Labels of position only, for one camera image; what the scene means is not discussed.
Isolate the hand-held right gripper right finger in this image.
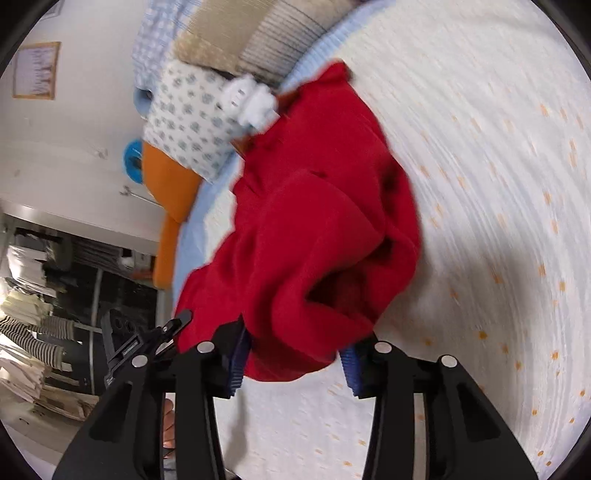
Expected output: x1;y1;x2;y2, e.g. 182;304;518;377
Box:
341;337;539;480

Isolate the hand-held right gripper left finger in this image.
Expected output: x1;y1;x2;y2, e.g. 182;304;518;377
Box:
51;323;254;480

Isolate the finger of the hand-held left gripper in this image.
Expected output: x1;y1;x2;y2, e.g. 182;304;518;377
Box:
161;308;193;339

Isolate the red shirt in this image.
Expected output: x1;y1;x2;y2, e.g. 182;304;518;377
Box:
173;62;422;383

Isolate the rack of hanging clothes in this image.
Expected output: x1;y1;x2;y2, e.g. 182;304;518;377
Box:
0;215;160;423

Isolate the person's left hand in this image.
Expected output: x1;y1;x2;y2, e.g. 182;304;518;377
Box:
161;398;179;450

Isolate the orange pillow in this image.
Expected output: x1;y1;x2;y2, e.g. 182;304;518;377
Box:
141;141;204;289

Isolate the blue round object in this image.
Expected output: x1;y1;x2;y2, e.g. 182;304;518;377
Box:
122;141;146;183

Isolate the white grey patterned pillow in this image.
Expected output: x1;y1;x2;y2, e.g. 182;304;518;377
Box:
142;60;252;185

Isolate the white plush toy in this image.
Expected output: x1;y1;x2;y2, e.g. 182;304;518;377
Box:
221;74;280;134

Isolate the beige textured pillow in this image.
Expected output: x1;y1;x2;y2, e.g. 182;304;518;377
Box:
173;0;324;77

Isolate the blue checked pillow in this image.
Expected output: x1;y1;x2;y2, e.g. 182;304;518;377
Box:
131;0;204;90

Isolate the striped beige pillow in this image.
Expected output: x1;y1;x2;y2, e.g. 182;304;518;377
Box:
240;9;357;87

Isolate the metal wall hook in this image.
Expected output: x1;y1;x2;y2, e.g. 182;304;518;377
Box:
120;185;155;204

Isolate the framed wall poster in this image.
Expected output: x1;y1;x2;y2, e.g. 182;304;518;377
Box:
11;41;62;100

